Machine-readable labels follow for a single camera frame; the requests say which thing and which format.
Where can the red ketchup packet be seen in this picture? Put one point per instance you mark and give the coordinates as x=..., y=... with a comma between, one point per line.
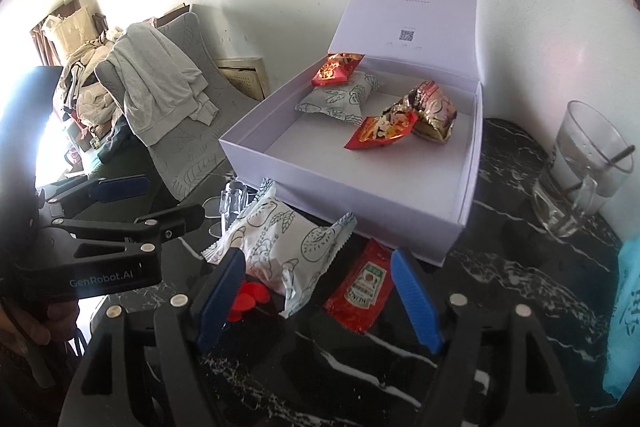
x=357, y=292

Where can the brown gold snack packet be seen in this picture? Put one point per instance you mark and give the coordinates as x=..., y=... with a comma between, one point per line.
x=435, y=112

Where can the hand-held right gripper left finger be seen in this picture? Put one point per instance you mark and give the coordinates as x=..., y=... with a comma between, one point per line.
x=220, y=302

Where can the person's left hand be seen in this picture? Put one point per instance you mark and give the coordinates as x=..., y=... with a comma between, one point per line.
x=50, y=322

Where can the grey leaf-pattern chair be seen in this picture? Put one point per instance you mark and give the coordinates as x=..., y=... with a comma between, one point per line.
x=200, y=147

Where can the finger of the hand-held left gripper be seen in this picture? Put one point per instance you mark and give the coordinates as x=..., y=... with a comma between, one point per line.
x=175, y=219
x=122, y=185

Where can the white foam board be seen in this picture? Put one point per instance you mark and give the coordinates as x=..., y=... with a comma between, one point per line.
x=550, y=32

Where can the beige radiator cover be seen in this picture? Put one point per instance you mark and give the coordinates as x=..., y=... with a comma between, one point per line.
x=245, y=77

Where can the white gift box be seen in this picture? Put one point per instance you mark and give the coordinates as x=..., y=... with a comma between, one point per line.
x=440, y=32

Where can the white printed bread packet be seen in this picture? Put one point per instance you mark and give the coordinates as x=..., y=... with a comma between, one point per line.
x=285, y=252
x=340, y=102

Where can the clear glass mug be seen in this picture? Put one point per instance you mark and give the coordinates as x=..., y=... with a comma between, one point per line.
x=565, y=207

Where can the blue plastic bag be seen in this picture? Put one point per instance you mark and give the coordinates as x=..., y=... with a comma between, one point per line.
x=627, y=317

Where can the dark stirring stick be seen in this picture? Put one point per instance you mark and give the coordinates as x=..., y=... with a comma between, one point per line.
x=622, y=154

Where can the grey hoodie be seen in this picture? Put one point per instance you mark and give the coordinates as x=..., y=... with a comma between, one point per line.
x=155, y=77

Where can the red gold candy packet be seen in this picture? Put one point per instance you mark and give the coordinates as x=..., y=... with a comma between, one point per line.
x=337, y=68
x=382, y=132

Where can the pile of clothes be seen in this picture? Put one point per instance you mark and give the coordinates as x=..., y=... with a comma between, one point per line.
x=80, y=82

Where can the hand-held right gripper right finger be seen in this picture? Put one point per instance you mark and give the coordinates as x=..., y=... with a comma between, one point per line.
x=417, y=302

